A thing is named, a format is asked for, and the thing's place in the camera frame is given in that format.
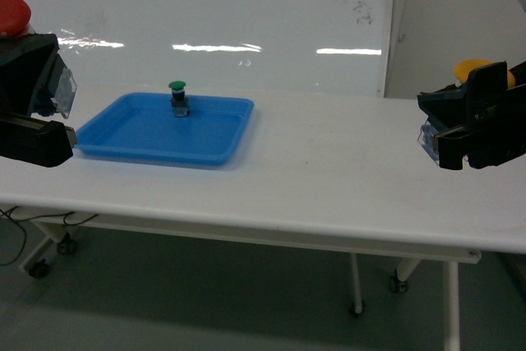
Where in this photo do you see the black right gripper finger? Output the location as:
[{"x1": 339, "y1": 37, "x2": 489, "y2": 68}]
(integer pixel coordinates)
[
  {"x1": 435, "y1": 116, "x2": 525, "y2": 170},
  {"x1": 418, "y1": 61, "x2": 525, "y2": 137}
]

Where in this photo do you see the red mushroom push button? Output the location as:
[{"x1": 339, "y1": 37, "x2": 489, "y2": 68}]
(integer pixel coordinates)
[{"x1": 0, "y1": 0, "x2": 78, "y2": 120}]

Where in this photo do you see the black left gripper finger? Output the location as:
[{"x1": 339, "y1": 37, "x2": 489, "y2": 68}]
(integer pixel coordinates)
[
  {"x1": 1, "y1": 34, "x2": 62, "y2": 117},
  {"x1": 1, "y1": 114, "x2": 77, "y2": 168}
]

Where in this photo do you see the white folding table frame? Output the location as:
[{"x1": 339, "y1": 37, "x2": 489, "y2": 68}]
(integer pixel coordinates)
[{"x1": 1, "y1": 90, "x2": 525, "y2": 350}]

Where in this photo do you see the white whiteboard panel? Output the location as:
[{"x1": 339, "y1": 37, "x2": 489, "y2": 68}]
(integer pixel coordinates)
[{"x1": 25, "y1": 0, "x2": 399, "y2": 97}]

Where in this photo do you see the black cable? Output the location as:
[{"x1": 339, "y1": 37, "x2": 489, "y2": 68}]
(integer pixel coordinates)
[{"x1": 0, "y1": 205, "x2": 99, "y2": 268}]

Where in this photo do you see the green mushroom push button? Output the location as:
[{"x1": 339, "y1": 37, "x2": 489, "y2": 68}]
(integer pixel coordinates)
[{"x1": 168, "y1": 81, "x2": 190, "y2": 118}]

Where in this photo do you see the yellow mushroom push button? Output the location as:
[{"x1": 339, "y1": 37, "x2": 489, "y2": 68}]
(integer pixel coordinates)
[{"x1": 416, "y1": 58, "x2": 517, "y2": 163}]

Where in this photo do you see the blue plastic tray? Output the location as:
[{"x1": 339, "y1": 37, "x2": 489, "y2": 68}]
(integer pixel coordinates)
[{"x1": 76, "y1": 93, "x2": 254, "y2": 166}]

